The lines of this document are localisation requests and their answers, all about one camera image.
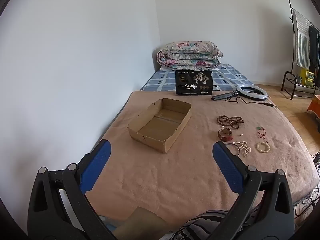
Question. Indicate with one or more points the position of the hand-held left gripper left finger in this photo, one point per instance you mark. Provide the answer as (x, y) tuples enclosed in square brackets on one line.
[(97, 165)]

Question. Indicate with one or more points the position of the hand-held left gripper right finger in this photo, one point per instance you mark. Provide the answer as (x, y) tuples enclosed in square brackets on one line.
[(227, 165)]

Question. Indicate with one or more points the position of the thin blue bangle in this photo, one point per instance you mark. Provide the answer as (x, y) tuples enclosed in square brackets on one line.
[(237, 148)]

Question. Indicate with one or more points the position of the cardboard box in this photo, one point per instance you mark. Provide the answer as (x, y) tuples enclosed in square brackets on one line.
[(160, 127)]

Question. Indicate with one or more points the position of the person's striped clothing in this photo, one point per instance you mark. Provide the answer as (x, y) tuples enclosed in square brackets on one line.
[(200, 227)]

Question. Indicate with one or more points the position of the black folded tripod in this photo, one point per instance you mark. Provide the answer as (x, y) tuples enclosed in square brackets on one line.
[(222, 96)]

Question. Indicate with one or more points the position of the flat cardboard piece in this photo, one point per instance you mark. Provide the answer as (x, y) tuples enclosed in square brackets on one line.
[(142, 222)]

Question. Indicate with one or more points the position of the blue checked mattress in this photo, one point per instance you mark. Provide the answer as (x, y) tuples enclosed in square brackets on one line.
[(225, 80)]

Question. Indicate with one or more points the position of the black snack bag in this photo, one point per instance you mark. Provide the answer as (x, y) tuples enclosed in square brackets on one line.
[(193, 85)]

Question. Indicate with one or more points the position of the orange box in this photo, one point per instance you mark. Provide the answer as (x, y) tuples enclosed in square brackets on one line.
[(315, 107)]

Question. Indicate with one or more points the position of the folded floral quilt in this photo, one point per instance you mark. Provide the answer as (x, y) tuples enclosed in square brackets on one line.
[(190, 55)]

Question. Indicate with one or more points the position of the yellow box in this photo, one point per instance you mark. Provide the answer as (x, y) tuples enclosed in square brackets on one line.
[(307, 77)]

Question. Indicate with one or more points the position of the striped hanging cloth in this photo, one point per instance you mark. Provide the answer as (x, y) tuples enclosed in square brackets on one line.
[(301, 42)]

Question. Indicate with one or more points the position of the dark hanging garment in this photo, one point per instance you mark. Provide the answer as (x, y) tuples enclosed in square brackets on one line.
[(313, 47)]

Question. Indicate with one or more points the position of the black metal clothes rack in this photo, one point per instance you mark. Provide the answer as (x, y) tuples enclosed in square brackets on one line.
[(291, 30)]

